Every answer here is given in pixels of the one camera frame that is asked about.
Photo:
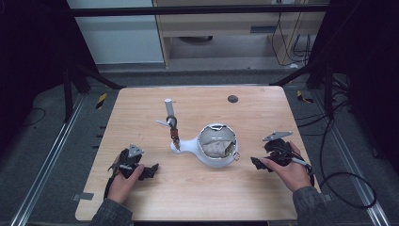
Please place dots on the yellow and black tape strip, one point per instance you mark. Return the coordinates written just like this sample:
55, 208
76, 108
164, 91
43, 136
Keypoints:
303, 98
101, 101

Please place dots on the black horizontal bar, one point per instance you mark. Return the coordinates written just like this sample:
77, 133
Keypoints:
188, 10

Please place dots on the dark curtain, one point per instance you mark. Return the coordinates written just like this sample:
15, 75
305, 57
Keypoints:
370, 62
31, 62

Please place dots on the white cabinet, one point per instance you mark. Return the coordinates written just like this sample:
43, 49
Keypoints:
119, 40

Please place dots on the light wooden desk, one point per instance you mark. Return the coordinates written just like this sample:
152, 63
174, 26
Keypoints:
219, 23

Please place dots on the black metal stand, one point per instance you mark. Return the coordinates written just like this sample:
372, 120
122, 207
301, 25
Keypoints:
67, 94
328, 91

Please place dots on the white key stand with bowl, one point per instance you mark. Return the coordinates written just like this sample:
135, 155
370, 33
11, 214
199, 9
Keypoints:
188, 147

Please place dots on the person's left hand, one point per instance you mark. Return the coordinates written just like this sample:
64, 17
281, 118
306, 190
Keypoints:
120, 188

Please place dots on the grey cloth pouch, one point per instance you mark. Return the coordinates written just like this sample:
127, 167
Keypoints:
218, 149

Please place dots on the round grey table grommet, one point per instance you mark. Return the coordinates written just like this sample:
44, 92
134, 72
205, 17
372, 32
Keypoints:
232, 99

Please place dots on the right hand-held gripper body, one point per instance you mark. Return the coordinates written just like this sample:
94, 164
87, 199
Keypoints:
277, 135

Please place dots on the person's right hand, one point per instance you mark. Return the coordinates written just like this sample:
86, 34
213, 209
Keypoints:
295, 175

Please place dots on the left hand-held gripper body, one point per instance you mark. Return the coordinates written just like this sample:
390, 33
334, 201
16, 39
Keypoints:
135, 151

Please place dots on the metal floor rail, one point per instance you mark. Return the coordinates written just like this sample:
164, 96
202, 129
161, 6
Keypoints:
47, 163
351, 163

